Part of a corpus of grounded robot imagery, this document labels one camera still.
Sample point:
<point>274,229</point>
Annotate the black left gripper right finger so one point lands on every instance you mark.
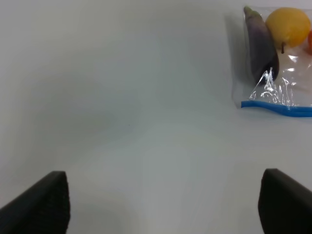
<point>284,205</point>

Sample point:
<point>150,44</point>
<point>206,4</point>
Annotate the purple eggplant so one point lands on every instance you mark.
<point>263,55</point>

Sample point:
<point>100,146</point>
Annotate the clear zip bag blue seal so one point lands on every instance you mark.
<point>290,94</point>

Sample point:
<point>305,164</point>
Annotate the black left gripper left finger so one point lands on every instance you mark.
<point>44,208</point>

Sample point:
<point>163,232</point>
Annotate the orange fruit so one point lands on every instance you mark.
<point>309,41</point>

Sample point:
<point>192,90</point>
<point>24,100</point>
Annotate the yellow lemon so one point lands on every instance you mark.
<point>289,27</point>

